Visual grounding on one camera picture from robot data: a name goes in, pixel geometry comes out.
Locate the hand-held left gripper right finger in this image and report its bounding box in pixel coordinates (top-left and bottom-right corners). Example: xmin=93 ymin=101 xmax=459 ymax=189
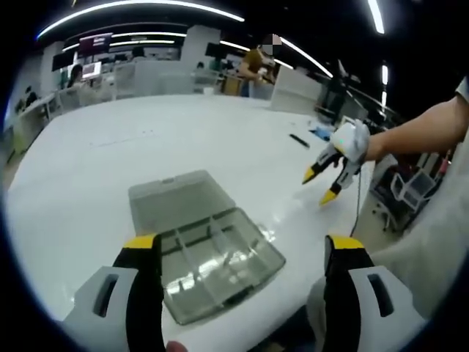
xmin=324 ymin=234 xmax=428 ymax=352

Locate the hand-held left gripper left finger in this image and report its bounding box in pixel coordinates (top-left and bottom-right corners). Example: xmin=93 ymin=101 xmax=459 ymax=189
xmin=62 ymin=232 xmax=164 ymax=352

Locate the grey transparent guide fixture box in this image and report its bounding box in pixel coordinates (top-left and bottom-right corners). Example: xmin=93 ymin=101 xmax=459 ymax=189
xmin=128 ymin=169 xmax=287 ymax=326

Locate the blue cloth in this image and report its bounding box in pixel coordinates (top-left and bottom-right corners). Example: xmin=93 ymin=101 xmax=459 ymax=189
xmin=309 ymin=126 xmax=334 ymax=140

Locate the black marker pen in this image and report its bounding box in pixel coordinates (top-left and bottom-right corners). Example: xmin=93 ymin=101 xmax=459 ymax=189
xmin=289 ymin=133 xmax=311 ymax=149

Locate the black tripod stand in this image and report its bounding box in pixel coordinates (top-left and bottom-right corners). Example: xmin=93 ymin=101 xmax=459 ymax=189
xmin=318 ymin=60 xmax=362 ymax=120

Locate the white office chair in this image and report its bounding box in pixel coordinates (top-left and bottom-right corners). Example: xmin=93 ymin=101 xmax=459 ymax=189
xmin=369 ymin=155 xmax=440 ymax=234

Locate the white partition board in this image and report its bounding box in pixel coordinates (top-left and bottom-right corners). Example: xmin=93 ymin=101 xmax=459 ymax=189
xmin=270 ymin=67 xmax=323 ymax=115

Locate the person's cream shirt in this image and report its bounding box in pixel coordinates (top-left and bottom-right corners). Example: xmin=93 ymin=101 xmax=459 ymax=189
xmin=306 ymin=75 xmax=469 ymax=352

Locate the cardboard box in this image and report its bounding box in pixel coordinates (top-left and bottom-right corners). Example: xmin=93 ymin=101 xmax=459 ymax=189
xmin=223 ymin=73 xmax=243 ymax=97

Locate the red wall screen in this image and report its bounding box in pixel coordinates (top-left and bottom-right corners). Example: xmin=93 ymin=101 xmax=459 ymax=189
xmin=78 ymin=32 xmax=114 ymax=56

